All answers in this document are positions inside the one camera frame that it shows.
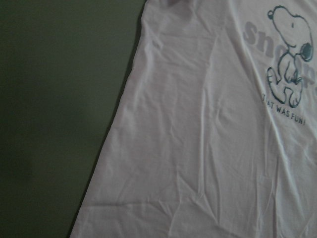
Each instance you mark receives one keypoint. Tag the pink Snoopy t-shirt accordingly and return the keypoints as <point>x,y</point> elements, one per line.
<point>215,135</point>

